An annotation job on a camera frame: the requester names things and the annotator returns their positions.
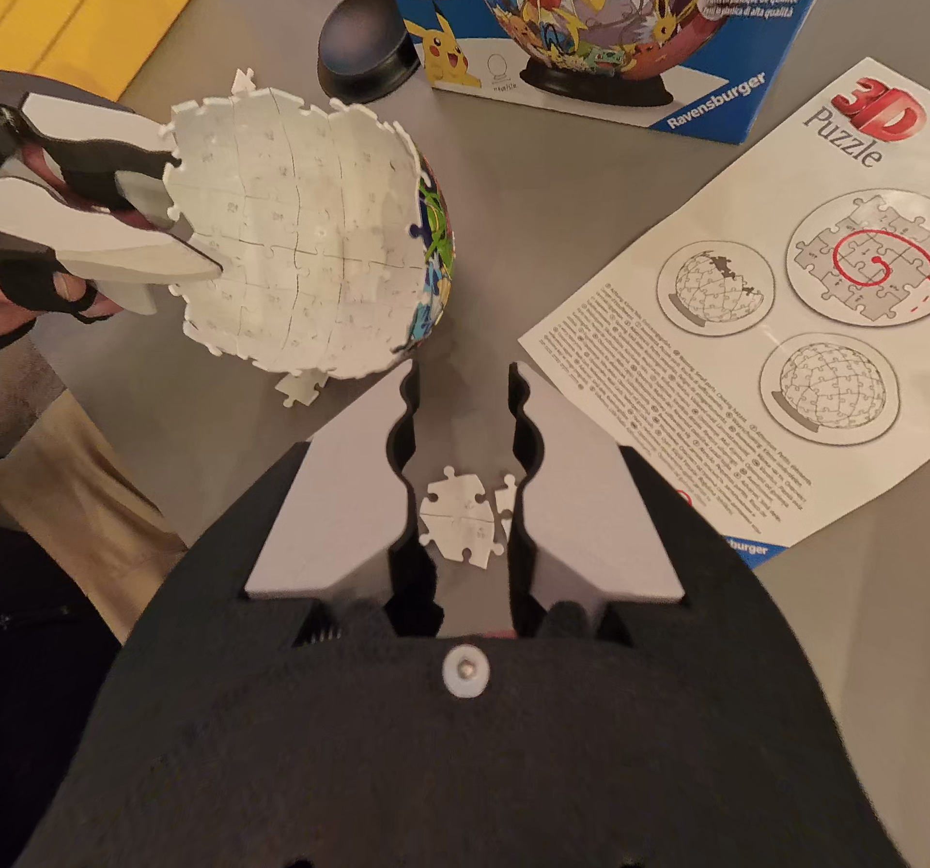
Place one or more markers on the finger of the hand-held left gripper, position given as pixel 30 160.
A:
pixel 87 243
pixel 94 124

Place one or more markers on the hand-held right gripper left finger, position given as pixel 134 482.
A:
pixel 334 519

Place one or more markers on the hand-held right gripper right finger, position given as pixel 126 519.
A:
pixel 596 519

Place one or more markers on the puzzle piece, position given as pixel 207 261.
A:
pixel 243 81
pixel 465 537
pixel 506 499
pixel 454 494
pixel 301 387

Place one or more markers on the colourful puzzle ball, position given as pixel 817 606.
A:
pixel 312 229

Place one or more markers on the black round ball stand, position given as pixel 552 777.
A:
pixel 363 40

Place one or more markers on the blue puzzle box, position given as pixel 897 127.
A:
pixel 617 25

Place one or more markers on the person's left hand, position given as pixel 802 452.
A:
pixel 67 287

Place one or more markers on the yellow plastic bin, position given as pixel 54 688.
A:
pixel 87 4

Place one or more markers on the person's khaki trousers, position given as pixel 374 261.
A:
pixel 87 505

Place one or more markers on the white instruction sheet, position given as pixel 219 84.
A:
pixel 763 338

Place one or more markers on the person's black jacket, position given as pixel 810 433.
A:
pixel 43 665

